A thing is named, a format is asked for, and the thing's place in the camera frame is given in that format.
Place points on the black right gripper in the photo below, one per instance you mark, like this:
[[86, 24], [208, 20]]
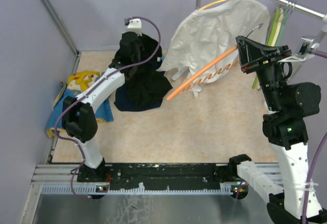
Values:
[[251, 53]]

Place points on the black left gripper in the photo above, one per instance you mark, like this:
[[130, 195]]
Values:
[[139, 39]]

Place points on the black t-shirt white trim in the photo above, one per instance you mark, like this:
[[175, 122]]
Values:
[[145, 86]]

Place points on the off-white t-shirt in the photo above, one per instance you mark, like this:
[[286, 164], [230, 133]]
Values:
[[206, 34]]

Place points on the yellow hanger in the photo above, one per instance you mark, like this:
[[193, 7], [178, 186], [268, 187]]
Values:
[[212, 4]]

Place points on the cream hanger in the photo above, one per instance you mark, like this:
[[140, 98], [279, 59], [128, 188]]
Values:
[[278, 27]]

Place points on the mint green hanger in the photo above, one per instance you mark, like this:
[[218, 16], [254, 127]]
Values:
[[287, 12]]

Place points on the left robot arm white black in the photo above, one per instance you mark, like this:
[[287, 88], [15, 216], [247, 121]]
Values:
[[79, 120]]

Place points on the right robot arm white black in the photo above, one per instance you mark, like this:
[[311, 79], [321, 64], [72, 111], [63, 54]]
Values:
[[295, 200]]

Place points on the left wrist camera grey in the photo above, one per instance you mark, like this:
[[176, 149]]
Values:
[[133, 25]]

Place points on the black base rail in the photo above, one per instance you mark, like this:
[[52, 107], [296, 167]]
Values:
[[162, 176]]

